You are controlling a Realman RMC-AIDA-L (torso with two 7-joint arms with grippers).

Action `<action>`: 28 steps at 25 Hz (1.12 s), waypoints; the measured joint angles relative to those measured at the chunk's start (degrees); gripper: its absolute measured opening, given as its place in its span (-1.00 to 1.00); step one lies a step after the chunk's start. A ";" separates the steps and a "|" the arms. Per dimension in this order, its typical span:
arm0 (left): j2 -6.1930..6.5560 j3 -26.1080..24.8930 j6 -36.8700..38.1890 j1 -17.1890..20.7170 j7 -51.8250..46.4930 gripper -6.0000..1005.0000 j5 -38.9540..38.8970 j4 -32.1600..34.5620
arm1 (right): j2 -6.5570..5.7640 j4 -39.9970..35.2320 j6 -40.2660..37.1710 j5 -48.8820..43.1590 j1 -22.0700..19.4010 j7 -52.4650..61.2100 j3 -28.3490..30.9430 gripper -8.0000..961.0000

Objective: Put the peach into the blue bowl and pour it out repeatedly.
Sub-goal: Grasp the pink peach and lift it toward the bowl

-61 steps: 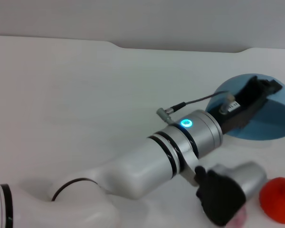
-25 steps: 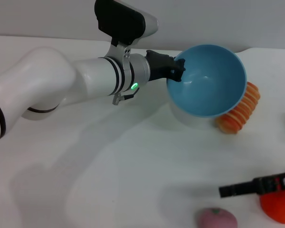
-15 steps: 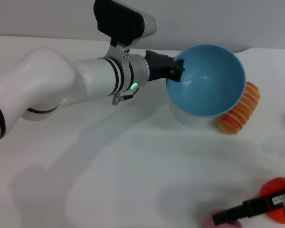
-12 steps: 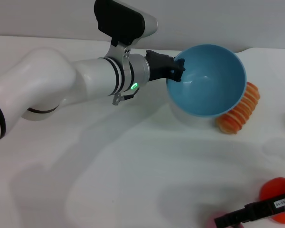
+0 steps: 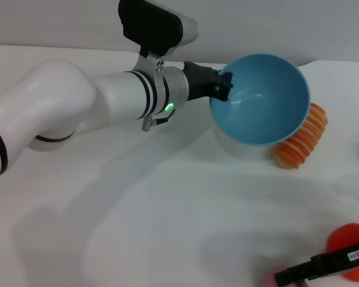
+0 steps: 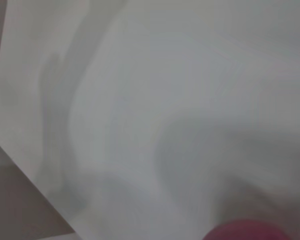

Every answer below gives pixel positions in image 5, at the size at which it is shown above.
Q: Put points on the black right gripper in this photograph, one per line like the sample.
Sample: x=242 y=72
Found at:
x=332 y=263

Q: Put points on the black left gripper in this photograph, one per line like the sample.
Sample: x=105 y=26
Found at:
x=200 y=80

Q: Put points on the pink toy peach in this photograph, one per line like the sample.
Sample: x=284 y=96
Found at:
x=269 y=276

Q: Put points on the blue bowl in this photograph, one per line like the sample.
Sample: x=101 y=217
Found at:
x=263 y=104

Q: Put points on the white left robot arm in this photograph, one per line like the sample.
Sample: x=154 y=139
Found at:
x=63 y=98

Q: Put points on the red toy fruit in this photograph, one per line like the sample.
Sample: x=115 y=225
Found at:
x=347 y=234

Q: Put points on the orange striped toy bread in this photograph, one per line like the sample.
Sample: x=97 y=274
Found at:
x=305 y=140

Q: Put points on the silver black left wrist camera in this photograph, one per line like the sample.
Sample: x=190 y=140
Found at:
x=155 y=24

